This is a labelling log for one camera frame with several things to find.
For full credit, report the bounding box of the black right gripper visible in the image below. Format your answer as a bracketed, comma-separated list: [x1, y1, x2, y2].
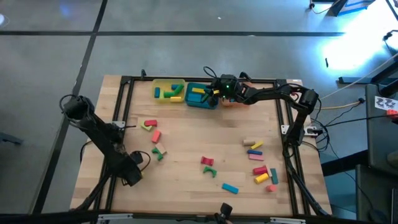
[204, 73, 243, 108]

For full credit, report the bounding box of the green wooden arch block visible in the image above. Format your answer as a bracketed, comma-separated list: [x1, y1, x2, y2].
[151, 147, 165, 162]
[203, 166, 218, 179]

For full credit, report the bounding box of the teal plastic bin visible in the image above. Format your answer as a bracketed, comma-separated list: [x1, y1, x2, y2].
[185, 82, 220, 110]

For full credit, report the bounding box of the translucent orange plastic bin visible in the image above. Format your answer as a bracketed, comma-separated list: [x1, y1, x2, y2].
[220, 81, 250, 108]

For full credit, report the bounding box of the translucent yellow plastic bin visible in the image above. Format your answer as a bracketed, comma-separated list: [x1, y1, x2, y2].
[152, 78, 187, 104]

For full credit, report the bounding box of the yellow wooden cylinder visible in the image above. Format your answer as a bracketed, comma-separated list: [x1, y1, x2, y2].
[254, 172, 270, 185]

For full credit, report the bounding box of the grey chair leg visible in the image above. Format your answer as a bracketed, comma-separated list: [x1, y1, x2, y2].
[0, 131, 24, 146]

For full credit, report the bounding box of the black floor stand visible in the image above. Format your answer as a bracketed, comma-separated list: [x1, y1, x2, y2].
[337, 58, 398, 97]

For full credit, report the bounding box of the white printed sticker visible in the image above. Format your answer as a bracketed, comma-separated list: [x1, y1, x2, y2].
[374, 95, 397, 111]

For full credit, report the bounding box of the low black cabinet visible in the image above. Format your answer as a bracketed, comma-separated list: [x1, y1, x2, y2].
[355, 164, 398, 224]

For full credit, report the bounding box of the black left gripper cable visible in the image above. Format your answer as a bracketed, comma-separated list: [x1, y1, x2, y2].
[130, 150, 152, 172]

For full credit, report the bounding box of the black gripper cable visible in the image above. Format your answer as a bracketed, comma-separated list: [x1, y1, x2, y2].
[130, 150, 152, 172]
[203, 65, 219, 79]

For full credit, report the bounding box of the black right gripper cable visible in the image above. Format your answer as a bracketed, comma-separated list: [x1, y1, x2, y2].
[203, 65, 219, 79]

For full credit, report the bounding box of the silver metal bracket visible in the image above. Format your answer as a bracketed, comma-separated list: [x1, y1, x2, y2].
[97, 213, 134, 222]
[269, 217, 307, 224]

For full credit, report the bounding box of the black teleoperation handle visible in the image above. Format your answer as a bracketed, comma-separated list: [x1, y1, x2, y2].
[214, 202, 233, 224]

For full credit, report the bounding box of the black cable bundle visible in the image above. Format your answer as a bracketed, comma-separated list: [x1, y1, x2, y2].
[281, 124, 346, 175]

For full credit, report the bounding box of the cream cable with black clip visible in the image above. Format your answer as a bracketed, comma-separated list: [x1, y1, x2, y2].
[308, 0, 336, 15]

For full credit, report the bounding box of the yellow cable with black plug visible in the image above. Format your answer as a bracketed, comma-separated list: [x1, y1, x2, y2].
[320, 98, 365, 110]

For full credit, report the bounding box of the long black floor cable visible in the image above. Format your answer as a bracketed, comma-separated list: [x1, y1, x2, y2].
[323, 113, 398, 126]

